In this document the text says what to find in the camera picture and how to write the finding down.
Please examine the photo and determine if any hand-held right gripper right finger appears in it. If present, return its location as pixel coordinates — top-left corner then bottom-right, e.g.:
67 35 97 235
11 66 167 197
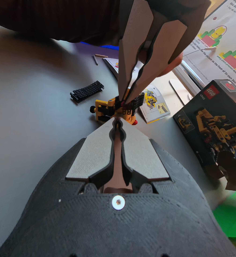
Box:
120 118 170 186

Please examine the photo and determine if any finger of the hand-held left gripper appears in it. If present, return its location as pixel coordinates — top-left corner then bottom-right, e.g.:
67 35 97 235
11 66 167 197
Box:
127 20 188 104
118 0 154 101

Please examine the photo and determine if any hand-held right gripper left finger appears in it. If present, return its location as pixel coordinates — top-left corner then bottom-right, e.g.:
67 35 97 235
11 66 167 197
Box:
66 117 116 189

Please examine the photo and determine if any yellow lego bulldozer model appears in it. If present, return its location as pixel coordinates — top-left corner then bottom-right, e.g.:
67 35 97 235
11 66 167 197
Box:
89 94 138 126

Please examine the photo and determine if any black lego track strip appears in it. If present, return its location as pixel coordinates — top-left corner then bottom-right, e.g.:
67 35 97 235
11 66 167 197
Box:
70 80 105 103
115 91 145 116

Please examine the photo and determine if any lego instruction booklet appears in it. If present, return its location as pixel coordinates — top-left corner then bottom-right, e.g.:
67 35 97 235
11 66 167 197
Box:
102 58 171 124

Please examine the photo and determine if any black lego set box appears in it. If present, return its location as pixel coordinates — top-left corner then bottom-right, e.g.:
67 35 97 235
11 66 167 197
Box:
173 79 236 191

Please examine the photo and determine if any person's left hand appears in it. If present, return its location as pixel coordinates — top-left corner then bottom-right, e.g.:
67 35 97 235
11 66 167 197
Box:
159 55 184 78

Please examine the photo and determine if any blue plastic bin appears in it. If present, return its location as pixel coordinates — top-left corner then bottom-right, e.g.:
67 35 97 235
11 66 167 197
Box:
80 41 119 50

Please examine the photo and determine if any white stand base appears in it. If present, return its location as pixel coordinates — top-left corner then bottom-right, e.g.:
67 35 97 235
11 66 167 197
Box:
169 79 194 106

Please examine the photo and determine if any printed instruction sheet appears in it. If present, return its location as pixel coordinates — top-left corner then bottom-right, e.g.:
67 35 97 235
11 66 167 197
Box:
182 0 236 95

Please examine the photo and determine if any green plastic bin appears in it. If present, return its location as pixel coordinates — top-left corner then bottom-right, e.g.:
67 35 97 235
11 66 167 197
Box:
212 191 236 244

